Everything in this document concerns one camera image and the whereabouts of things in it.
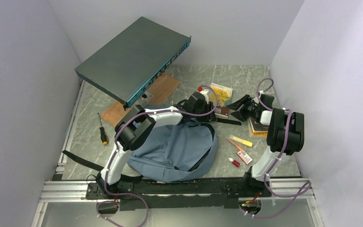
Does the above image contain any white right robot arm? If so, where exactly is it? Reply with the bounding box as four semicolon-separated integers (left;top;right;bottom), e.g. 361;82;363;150
227;94;304;196

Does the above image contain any blue backpack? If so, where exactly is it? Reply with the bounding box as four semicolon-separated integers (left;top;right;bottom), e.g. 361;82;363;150
61;105;242;183

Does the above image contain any dark cover book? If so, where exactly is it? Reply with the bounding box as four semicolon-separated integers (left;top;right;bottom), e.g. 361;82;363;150
249;117;268;132

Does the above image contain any yellow highlighter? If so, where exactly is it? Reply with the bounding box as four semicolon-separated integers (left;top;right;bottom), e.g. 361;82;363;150
229;135;253;147

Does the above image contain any yellow bottom book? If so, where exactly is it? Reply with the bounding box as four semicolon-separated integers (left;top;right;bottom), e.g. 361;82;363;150
250;129;268;138

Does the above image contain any aluminium frame rail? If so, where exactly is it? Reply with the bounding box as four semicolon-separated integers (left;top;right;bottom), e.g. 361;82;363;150
32;178;307;227

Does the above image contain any wooden board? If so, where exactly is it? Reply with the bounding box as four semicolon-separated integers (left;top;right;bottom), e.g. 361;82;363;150
101;73;180;127

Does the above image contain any red white eraser box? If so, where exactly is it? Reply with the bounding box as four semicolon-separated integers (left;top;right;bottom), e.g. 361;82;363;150
237;151;252;165

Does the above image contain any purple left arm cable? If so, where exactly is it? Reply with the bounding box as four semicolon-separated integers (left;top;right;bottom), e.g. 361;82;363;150
96;85;220;227

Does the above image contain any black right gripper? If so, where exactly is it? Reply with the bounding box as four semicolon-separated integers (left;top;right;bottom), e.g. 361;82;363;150
226;95;260;122

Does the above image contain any grey network switch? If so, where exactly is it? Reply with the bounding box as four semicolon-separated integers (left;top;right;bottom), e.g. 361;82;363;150
75;17;191;110

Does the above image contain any yellow cover book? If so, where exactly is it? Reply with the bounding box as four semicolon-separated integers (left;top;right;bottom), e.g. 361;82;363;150
210;83;233;119

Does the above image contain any black yellow screwdriver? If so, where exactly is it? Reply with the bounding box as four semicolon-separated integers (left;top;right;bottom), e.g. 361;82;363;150
97;113;109;145

